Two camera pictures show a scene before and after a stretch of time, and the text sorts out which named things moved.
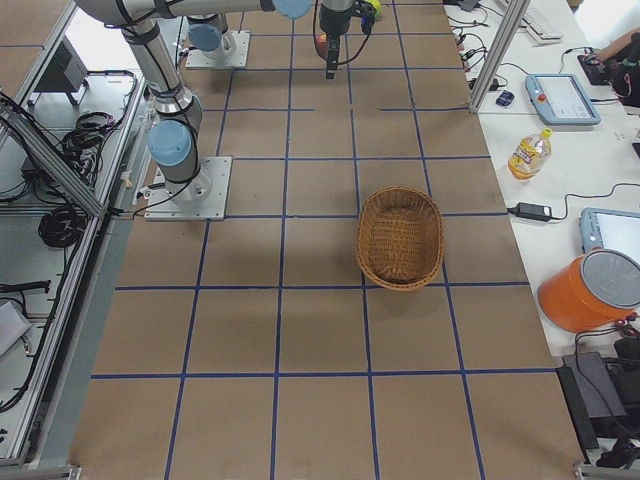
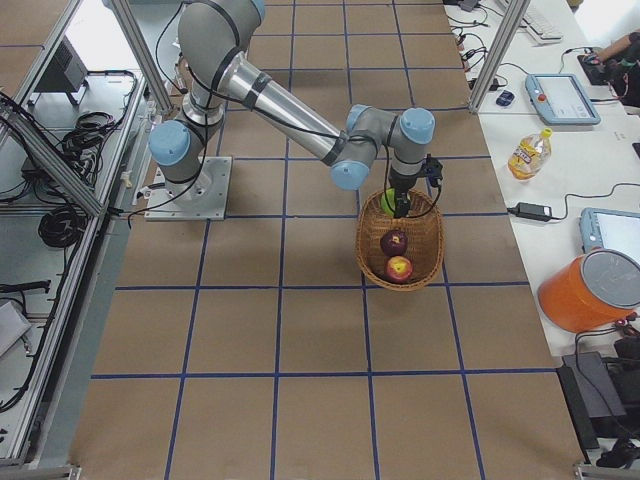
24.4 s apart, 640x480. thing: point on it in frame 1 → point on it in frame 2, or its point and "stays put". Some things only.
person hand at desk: (615, 47) stays put
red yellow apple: (322, 44) → (398, 269)
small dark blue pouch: (505, 99) stays put
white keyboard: (538, 28) stays put
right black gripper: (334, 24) → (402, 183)
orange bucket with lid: (591, 291) stays put
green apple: (377, 5) → (390, 207)
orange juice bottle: (530, 156) stays put
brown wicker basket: (400, 238) stays put
